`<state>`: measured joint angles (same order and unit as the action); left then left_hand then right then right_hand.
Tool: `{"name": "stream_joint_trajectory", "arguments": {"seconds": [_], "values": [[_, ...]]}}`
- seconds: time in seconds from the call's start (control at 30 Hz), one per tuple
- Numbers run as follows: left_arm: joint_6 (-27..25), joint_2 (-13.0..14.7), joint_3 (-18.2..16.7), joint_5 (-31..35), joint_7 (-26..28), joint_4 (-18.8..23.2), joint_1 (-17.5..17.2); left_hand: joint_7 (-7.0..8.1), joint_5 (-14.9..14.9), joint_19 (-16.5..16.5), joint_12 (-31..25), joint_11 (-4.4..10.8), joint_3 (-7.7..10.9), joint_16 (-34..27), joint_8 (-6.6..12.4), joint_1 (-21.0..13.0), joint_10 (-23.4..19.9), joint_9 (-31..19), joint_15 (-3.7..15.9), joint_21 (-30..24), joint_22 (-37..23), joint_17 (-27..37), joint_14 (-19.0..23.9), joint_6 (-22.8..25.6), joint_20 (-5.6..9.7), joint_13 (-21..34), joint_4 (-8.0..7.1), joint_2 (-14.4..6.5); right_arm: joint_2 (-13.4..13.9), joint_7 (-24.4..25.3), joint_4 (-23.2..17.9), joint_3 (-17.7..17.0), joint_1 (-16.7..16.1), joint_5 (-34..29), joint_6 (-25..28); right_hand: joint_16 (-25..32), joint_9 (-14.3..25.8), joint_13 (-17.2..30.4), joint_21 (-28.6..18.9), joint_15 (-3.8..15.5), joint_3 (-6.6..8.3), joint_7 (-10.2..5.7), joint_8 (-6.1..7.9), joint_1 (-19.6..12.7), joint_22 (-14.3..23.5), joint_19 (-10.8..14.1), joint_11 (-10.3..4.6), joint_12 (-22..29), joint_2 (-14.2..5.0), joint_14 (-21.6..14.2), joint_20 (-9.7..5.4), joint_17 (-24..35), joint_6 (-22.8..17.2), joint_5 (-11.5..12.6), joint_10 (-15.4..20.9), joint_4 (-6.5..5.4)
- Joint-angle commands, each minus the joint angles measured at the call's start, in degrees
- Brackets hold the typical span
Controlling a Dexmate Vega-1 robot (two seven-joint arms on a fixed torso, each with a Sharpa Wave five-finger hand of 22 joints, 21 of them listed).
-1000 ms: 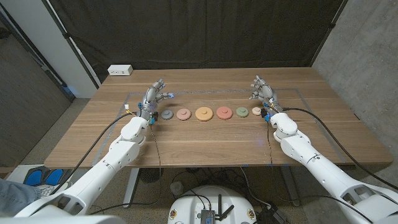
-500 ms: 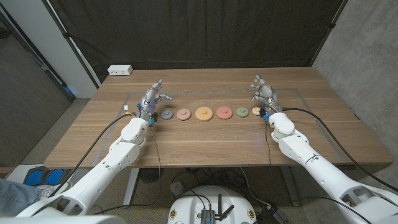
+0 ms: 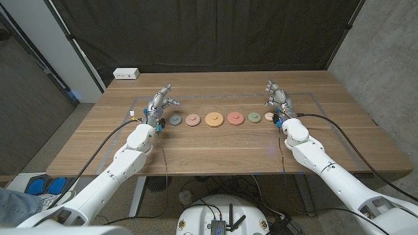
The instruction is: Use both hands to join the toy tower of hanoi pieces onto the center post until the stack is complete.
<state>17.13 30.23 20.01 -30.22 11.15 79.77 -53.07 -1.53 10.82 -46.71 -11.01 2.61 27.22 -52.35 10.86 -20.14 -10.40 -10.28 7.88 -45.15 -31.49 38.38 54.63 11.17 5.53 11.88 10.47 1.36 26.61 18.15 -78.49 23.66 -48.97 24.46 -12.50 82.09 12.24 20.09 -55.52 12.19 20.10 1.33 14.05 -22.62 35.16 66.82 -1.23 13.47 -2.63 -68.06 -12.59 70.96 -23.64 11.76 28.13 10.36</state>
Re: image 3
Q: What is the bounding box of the silver router with antennas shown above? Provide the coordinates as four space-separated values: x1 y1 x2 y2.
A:
210 203 248 235

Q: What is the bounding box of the person's leg in jeans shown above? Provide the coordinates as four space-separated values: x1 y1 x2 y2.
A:
0 187 45 228

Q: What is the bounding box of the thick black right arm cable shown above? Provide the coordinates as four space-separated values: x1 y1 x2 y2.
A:
296 113 418 202

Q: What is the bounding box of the person's grey sneaker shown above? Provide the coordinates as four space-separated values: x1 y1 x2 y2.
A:
42 191 78 210

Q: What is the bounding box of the dusty pink disc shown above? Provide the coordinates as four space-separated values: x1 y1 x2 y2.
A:
185 113 202 127

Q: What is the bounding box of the black floor fan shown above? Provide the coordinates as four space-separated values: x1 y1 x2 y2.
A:
146 176 173 193

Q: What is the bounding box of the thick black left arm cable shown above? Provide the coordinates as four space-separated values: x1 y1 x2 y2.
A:
47 117 144 210

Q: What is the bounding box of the black power adapter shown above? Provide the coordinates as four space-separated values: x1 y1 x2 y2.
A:
268 214 303 235

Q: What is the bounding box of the black backdrop curtain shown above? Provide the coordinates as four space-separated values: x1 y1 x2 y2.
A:
48 0 366 88

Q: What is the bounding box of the grey table leg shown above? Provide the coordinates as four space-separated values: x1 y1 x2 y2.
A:
293 174 316 218

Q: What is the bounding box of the coral red disc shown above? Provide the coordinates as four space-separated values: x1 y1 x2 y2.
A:
227 111 246 127

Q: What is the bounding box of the blue black foot pedal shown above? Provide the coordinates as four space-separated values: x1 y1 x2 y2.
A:
24 176 46 196
46 175 69 196

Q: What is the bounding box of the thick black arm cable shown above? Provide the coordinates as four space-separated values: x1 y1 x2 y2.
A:
47 117 144 210
296 113 418 202

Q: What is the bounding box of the thin black right arm wire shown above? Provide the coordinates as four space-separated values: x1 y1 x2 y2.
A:
277 127 391 235

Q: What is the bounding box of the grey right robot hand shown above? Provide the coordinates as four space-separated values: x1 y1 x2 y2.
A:
263 79 298 120

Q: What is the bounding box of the white floor cable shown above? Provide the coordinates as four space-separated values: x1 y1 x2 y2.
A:
251 175 287 219

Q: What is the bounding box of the grey round floor object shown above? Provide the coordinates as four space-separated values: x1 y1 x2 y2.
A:
178 190 194 206

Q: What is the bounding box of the thin black arm wire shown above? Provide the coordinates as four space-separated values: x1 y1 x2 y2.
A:
277 127 391 235
103 129 169 227

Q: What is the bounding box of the white power strip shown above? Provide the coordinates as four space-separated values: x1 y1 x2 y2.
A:
112 67 140 80

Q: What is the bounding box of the large orange disc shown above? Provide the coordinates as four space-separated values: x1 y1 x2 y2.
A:
204 112 225 128

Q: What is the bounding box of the black backdrop stand pole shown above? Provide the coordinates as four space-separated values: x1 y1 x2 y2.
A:
325 0 366 71
43 0 107 94

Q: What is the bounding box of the black floor cable bundle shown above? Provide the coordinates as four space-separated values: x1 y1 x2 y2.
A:
180 175 262 205

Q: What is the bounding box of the thin black left arm wire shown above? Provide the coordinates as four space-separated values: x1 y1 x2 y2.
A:
103 129 169 227

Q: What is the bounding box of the white left robot shoulder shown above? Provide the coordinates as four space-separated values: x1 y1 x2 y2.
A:
0 225 133 235

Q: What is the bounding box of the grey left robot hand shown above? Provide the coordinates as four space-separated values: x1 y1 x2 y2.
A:
142 83 180 129

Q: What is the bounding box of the white table leg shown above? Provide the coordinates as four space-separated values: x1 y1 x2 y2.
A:
129 176 148 218

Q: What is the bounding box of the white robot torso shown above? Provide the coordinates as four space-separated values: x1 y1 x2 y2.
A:
175 194 271 235

